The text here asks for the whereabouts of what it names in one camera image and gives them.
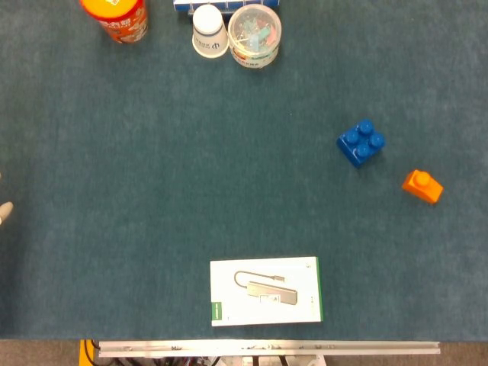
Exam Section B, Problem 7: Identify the black cable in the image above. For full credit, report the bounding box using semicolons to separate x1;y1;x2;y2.
84;339;101;364

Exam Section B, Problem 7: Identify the aluminium rail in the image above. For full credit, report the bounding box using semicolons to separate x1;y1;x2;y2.
98;340;441;358

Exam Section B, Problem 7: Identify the white paper cup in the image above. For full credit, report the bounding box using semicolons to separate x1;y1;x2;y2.
191;4;230;59

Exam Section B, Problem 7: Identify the yellow frame piece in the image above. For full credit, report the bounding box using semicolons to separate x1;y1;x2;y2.
79;339;101;366

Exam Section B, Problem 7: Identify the clear jar of clips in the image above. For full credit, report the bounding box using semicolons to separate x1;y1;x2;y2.
227;4;283;70

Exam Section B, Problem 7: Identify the red snack canister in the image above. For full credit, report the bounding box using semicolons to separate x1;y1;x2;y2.
79;0;149;44

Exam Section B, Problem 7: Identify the white USB hub box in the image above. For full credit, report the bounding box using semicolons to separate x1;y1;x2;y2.
209;256;324;328

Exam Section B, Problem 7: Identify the blue building block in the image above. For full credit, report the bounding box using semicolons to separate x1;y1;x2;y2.
335;118;387;169

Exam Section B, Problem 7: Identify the orange building block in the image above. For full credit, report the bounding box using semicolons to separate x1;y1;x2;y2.
401;169;445;205

